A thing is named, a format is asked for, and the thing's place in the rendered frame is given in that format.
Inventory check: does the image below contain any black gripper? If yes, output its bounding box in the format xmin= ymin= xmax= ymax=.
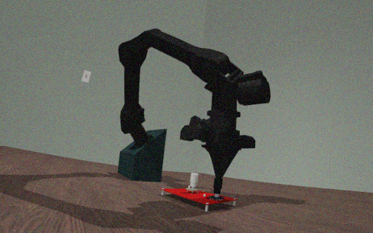
xmin=180 ymin=103 xmax=255 ymax=179

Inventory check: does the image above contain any red circuit board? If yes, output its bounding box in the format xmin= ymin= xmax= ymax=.
xmin=161 ymin=173 xmax=237 ymax=211

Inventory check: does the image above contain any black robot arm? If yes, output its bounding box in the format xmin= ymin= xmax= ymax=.
xmin=118 ymin=28 xmax=271 ymax=146

